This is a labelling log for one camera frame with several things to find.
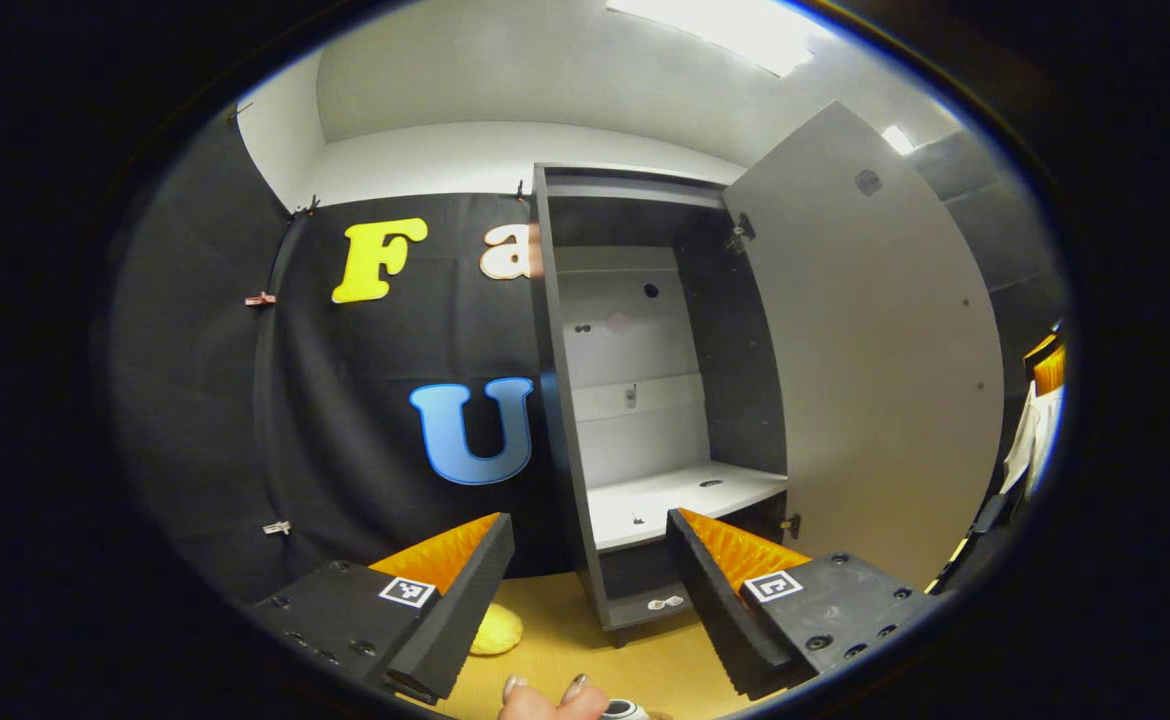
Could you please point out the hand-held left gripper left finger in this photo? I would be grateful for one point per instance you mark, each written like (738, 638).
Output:
(465, 610)

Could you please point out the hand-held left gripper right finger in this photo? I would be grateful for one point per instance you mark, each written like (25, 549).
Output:
(720, 610)

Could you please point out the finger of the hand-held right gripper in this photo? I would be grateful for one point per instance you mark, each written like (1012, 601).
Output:
(1048, 365)

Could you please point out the light grey cabinet door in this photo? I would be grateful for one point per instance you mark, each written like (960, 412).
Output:
(875, 380)

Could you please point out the dark grey cabinet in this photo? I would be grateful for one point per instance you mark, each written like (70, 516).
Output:
(735, 370)

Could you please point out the black door hinge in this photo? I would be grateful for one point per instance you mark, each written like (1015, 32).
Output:
(792, 525)
(742, 230)

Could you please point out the light grey cabinet shelf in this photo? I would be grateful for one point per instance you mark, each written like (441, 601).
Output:
(665, 500)

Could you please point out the yellow lumpy object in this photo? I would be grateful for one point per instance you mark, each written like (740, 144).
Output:
(500, 632)

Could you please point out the black backdrop cloth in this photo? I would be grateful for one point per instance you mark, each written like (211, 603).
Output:
(345, 400)

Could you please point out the small ceiling light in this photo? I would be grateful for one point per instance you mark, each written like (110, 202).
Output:
(897, 138)

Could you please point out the red cloth clip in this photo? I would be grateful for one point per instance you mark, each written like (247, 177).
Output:
(260, 299)

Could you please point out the long ceiling light panel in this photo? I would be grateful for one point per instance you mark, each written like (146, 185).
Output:
(735, 25)

